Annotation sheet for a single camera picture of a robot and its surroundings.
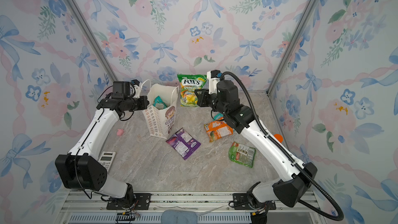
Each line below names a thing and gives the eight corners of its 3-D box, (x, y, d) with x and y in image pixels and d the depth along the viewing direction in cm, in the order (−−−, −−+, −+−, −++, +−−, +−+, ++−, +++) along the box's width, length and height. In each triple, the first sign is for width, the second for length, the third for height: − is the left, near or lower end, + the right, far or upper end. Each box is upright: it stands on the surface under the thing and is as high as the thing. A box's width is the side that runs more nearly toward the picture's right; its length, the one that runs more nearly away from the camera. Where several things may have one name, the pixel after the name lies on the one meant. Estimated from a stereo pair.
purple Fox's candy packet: (166, 143, 96) (166, 141, 93) (182, 129, 102) (182, 127, 100) (185, 161, 88) (185, 160, 86) (201, 145, 95) (201, 143, 92)
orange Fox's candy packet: (210, 142, 96) (210, 139, 93) (203, 127, 103) (203, 124, 100) (232, 134, 99) (233, 131, 97) (224, 120, 106) (225, 117, 103)
